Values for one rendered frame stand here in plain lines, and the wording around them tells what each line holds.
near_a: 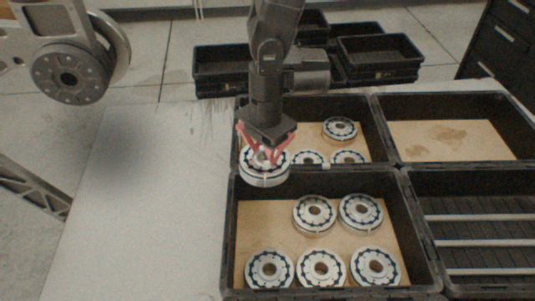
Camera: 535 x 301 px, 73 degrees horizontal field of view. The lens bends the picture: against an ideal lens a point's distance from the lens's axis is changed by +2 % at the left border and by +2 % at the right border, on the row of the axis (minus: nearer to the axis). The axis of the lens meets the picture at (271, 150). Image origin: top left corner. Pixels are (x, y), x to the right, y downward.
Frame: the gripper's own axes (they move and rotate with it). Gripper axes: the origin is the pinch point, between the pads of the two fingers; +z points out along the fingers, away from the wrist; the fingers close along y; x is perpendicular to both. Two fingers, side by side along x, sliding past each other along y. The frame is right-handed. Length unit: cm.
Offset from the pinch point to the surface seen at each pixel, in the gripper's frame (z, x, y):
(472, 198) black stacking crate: 21, -41, -33
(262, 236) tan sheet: 22.4, 3.3, -3.1
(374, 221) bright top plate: 18.8, -16.1, -19.8
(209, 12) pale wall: 102, -172, 249
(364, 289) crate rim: 11.9, 2.7, -27.7
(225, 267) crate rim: 12.6, 17.2, -7.1
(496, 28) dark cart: 38, -186, 7
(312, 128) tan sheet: 22.1, -33.9, 13.1
